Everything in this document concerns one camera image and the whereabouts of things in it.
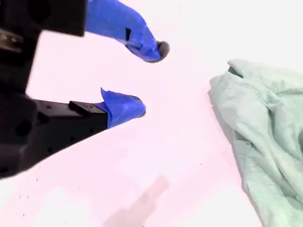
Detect pale green t-shirt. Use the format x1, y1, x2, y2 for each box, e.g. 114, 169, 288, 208
208, 58, 303, 227

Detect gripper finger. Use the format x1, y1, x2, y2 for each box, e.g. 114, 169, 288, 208
22, 87, 147, 167
84, 0, 171, 63

